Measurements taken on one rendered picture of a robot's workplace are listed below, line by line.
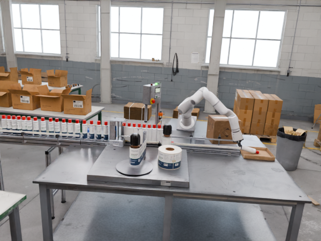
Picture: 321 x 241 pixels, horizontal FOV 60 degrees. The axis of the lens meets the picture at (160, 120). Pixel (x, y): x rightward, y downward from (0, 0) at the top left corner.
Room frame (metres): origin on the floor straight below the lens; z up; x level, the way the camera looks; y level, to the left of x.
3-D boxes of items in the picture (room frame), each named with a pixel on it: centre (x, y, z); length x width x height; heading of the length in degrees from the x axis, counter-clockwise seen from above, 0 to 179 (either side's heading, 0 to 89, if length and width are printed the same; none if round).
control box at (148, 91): (2.80, 0.10, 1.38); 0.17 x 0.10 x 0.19; 143
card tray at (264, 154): (2.67, -1.00, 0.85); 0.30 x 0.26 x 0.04; 88
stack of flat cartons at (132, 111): (6.92, 0.59, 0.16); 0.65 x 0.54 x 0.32; 84
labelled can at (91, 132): (2.74, 0.71, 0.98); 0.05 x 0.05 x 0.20
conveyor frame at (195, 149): (2.71, 0.00, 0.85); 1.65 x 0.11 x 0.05; 88
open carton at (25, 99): (4.30, 2.14, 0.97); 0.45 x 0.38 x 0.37; 172
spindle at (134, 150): (2.12, 0.20, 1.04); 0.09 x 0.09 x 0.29
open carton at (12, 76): (6.63, 3.71, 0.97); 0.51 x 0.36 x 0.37; 173
